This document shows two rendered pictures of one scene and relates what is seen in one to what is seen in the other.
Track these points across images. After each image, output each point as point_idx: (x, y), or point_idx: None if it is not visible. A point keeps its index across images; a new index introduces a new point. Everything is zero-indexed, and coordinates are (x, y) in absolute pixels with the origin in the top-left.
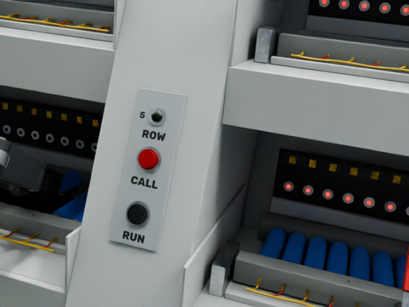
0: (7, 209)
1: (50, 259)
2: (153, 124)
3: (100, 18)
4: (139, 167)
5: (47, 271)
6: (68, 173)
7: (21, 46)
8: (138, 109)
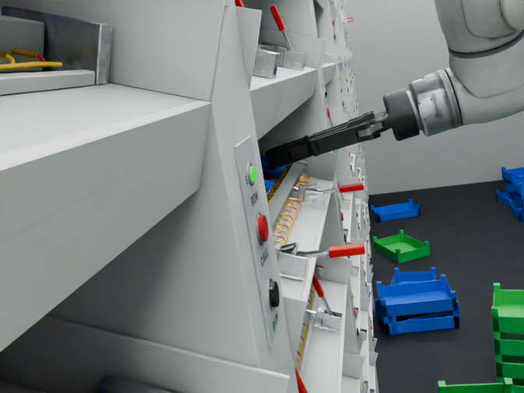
0: (295, 173)
1: (309, 182)
2: (325, 97)
3: (271, 50)
4: (327, 117)
5: (320, 182)
6: None
7: (313, 75)
8: (323, 93)
